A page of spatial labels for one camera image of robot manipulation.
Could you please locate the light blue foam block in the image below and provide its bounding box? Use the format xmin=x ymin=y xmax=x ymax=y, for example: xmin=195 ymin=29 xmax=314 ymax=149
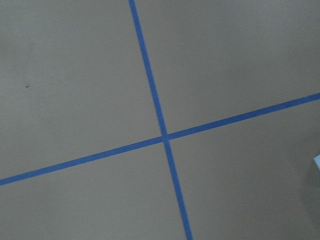
xmin=313 ymin=155 xmax=320 ymax=170

